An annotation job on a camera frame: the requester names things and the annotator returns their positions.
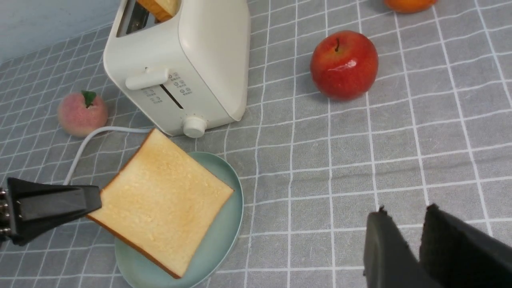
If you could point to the toast slice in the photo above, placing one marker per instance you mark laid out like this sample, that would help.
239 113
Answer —
162 10
162 203

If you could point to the orange persimmon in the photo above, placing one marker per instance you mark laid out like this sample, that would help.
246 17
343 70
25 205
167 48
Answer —
409 6

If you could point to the pink peach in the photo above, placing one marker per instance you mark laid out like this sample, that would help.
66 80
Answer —
81 113

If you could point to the grey checked tablecloth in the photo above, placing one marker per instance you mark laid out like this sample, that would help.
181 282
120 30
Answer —
434 128

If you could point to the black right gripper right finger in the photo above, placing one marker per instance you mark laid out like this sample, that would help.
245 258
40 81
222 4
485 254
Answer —
458 255

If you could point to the light green plate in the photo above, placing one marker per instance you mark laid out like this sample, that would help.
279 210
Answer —
220 239

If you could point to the white toaster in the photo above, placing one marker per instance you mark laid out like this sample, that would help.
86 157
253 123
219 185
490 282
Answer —
187 74

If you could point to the red apple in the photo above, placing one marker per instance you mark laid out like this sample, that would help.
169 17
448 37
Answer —
344 65

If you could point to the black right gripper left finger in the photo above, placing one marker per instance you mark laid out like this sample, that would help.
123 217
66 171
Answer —
388 259

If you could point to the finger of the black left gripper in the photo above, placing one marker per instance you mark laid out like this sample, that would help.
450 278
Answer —
31 209

